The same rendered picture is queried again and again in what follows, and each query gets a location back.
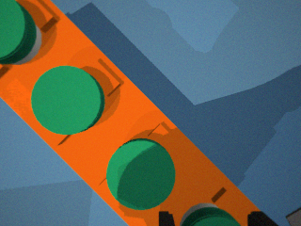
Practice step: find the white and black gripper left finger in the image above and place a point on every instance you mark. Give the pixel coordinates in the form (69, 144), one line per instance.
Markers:
(166, 219)

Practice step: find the orange flat plate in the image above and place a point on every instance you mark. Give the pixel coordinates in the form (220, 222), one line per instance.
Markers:
(128, 114)

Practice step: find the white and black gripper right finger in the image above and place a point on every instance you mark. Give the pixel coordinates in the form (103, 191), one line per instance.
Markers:
(258, 218)

